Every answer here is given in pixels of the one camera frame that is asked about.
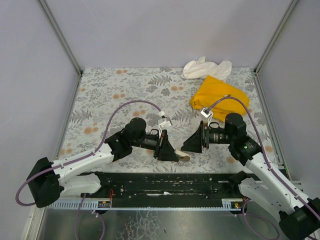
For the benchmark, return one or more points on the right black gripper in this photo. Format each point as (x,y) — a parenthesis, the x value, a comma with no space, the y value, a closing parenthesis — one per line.
(205,137)

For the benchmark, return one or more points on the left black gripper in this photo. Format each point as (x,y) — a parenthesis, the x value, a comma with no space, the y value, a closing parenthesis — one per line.
(161,144)

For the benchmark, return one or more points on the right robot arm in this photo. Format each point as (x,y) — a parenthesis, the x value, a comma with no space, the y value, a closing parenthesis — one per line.
(297,214)

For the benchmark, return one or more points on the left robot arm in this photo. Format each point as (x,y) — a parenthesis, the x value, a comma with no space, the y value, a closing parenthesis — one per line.
(50,180)

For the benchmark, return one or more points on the yellow cloth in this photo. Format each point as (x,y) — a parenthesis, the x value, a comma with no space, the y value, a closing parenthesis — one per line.
(213,90)

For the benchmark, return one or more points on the white cloth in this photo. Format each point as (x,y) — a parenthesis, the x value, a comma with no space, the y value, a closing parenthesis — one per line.
(200,69)

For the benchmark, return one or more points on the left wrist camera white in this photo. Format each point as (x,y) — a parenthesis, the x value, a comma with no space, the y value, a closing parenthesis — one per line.
(164,122)

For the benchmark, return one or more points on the white slotted cable duct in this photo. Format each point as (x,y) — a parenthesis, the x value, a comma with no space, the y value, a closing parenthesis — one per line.
(148,202)

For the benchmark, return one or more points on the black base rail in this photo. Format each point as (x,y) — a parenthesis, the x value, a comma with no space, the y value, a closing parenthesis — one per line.
(126,185)

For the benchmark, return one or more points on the left aluminium frame post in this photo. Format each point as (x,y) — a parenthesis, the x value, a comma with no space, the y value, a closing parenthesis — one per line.
(59,35)

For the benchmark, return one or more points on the aluminium frame post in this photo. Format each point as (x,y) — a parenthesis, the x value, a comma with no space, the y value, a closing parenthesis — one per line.
(280,27)
(59,35)

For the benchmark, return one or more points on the right aluminium frame post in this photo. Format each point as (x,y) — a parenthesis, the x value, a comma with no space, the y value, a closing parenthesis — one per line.
(280,27)

